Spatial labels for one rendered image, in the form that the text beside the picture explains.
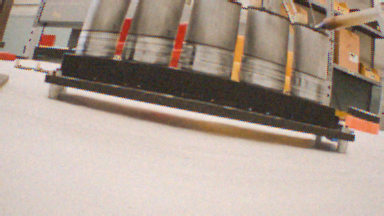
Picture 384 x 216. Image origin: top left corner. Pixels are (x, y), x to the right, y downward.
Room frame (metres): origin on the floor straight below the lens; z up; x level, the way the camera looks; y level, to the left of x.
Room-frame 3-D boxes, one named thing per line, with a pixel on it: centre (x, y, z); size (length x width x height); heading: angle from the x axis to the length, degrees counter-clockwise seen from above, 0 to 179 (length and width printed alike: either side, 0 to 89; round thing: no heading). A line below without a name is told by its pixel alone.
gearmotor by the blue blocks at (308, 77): (0.35, -0.06, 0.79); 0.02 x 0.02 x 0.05
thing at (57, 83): (0.33, 0.00, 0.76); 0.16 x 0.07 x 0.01; 97
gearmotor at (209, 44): (0.34, 0.00, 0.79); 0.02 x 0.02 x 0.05
